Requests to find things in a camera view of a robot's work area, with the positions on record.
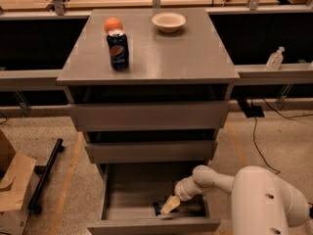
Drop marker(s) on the brown cardboard box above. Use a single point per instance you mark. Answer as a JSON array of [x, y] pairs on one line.
[[17, 184]]

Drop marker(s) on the black metal bar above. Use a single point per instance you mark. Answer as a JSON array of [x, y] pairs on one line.
[[44, 171]]

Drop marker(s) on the clear sanitizer pump bottle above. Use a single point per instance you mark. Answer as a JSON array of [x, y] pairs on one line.
[[275, 59]]

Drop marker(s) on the dark blue rxbar wrapper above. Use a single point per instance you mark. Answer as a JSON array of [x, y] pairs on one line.
[[158, 206]]

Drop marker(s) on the orange fruit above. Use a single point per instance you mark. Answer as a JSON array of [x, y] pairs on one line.
[[112, 23]]

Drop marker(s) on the grey metal rail frame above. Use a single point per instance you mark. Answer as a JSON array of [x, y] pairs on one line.
[[32, 77]]

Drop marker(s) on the blue pepsi can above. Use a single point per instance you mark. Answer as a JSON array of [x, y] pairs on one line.
[[118, 49]]

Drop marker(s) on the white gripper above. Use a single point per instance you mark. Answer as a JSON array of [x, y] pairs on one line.
[[182, 190]]

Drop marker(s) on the grey open bottom drawer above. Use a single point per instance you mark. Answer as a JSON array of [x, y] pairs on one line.
[[130, 197]]

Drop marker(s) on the grey top drawer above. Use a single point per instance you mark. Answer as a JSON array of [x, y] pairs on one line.
[[148, 116]]

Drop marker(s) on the grey middle drawer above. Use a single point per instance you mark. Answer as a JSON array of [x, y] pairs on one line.
[[151, 152]]

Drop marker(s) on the grey drawer cabinet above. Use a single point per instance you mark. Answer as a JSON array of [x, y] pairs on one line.
[[139, 95]]

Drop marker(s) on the white paper bowl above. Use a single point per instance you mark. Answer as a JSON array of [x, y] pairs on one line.
[[168, 22]]

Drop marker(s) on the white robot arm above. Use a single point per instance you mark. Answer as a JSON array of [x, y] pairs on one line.
[[262, 203]]

